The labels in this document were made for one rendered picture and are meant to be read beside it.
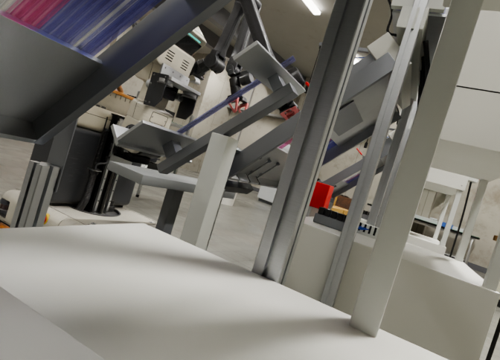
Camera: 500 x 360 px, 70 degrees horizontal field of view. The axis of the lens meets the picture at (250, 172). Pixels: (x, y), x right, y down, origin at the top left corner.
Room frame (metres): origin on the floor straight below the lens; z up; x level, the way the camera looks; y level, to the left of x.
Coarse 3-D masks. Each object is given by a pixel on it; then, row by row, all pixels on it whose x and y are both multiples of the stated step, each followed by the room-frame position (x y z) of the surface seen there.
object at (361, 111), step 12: (384, 84) 1.37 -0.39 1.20; (360, 96) 1.36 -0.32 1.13; (372, 96) 1.43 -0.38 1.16; (348, 108) 1.30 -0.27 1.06; (360, 108) 1.49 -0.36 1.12; (372, 108) 1.57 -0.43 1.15; (396, 108) 1.74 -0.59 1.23; (336, 120) 1.37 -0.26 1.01; (348, 120) 1.44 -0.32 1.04; (360, 120) 1.51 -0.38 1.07; (372, 120) 1.74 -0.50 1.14; (336, 132) 1.50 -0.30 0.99; (348, 132) 1.74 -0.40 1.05; (360, 132) 1.84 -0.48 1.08
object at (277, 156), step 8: (272, 152) 1.47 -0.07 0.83; (280, 152) 1.52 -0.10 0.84; (264, 160) 1.51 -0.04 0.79; (272, 160) 1.56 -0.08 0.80; (280, 160) 1.61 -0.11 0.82; (248, 168) 1.50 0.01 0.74; (256, 168) 1.56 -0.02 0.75; (264, 168) 1.61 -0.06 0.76; (280, 168) 1.73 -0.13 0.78; (264, 176) 1.73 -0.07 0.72; (272, 176) 1.80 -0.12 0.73; (280, 176) 1.87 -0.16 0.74
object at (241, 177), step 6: (240, 174) 1.49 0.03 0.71; (246, 174) 1.56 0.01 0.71; (234, 180) 1.42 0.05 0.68; (240, 180) 1.46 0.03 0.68; (246, 180) 1.52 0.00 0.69; (252, 180) 1.59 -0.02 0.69; (258, 180) 1.66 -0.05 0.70; (264, 180) 1.74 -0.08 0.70; (270, 180) 1.83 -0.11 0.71; (270, 186) 1.79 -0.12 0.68; (276, 186) 1.87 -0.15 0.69
